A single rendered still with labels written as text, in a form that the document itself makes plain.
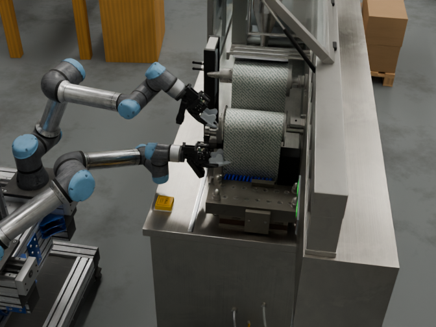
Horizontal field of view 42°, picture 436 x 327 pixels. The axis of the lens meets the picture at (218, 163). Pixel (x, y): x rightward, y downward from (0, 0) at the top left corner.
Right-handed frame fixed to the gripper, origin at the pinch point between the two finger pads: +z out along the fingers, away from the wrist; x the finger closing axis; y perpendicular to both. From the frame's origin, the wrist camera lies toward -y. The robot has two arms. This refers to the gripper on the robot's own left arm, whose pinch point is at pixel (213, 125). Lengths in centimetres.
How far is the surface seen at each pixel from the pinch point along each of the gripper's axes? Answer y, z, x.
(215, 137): -8.5, 6.6, 7.1
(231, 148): -0.7, 11.4, -4.3
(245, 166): -3.3, 21.5, -4.3
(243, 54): 21.4, -6.6, 25.8
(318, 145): 56, 3, -67
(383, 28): 14, 128, 282
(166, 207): -36.1, 7.3, -17.5
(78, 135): -179, -19, 155
